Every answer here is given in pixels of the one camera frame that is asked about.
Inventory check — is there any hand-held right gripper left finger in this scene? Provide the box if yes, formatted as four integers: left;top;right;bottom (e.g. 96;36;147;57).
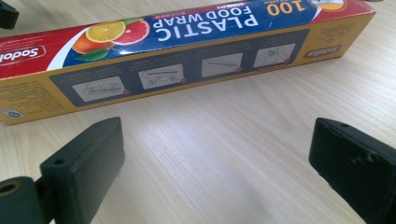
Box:
39;116;126;224

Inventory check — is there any plastic food wrap box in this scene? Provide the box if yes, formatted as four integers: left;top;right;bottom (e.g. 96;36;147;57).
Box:
0;0;377;127

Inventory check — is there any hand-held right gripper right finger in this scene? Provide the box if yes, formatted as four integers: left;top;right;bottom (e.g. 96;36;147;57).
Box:
308;117;396;224

